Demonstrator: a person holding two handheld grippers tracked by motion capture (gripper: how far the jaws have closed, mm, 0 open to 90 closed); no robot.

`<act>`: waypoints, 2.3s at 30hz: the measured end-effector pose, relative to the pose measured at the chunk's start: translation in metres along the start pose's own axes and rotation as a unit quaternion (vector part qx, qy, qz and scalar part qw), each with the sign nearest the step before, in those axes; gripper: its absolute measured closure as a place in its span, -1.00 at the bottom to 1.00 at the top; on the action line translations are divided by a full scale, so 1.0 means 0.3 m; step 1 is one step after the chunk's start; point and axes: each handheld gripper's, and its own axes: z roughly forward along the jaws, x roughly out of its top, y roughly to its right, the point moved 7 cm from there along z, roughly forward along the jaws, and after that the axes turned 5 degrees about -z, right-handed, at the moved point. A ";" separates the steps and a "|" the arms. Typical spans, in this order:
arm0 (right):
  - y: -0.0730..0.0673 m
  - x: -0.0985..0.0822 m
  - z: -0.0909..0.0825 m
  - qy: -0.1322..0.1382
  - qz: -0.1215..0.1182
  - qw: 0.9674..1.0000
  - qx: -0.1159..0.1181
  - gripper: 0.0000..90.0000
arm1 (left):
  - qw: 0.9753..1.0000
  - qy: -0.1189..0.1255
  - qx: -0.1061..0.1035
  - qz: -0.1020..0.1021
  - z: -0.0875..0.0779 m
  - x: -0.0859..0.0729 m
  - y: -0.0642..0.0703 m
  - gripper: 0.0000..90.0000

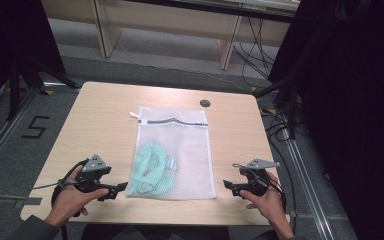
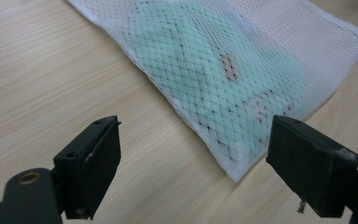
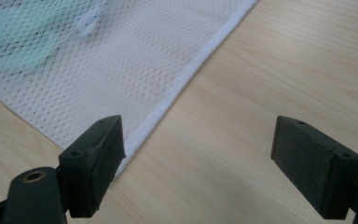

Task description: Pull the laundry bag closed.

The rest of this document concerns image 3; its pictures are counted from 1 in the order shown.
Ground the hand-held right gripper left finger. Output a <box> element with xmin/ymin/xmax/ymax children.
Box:
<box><xmin>58</xmin><ymin>114</ymin><xmax>127</xmax><ymax>218</ymax></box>

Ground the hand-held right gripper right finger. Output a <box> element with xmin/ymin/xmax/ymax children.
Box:
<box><xmin>270</xmin><ymin>115</ymin><xmax>358</xmax><ymax>220</ymax></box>

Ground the white mesh laundry bag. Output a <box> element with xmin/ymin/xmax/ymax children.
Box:
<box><xmin>0</xmin><ymin>0</ymin><xmax>260</xmax><ymax>179</ymax></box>

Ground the light green garment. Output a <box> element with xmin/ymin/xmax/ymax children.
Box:
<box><xmin>0</xmin><ymin>0</ymin><xmax>106</xmax><ymax>76</ymax></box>

